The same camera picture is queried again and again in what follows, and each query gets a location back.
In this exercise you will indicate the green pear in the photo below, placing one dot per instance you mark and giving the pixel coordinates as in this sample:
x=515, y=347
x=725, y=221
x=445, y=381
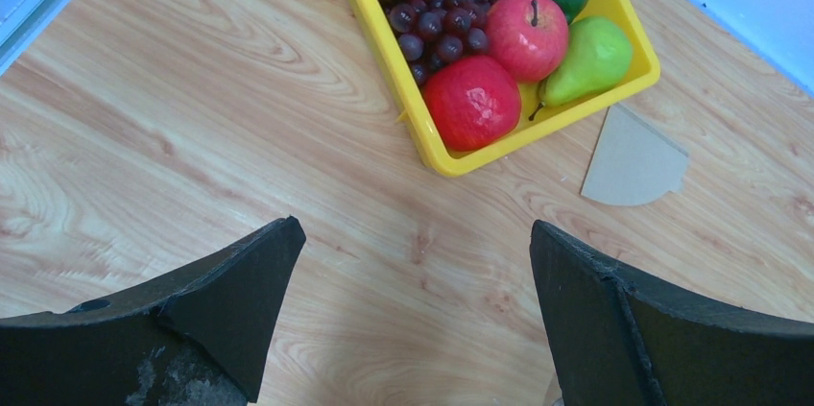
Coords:
x=598, y=56

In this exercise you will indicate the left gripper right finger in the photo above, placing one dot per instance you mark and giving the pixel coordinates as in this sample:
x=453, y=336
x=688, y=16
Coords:
x=621, y=336

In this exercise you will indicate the red apple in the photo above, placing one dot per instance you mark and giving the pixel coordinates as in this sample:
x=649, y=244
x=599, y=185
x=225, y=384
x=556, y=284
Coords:
x=529, y=38
x=473, y=102

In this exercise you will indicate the far brown paper filter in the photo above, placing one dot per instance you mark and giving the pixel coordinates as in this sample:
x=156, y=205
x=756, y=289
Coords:
x=633, y=162

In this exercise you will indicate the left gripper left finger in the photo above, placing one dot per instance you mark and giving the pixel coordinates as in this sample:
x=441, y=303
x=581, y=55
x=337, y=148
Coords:
x=198, y=335

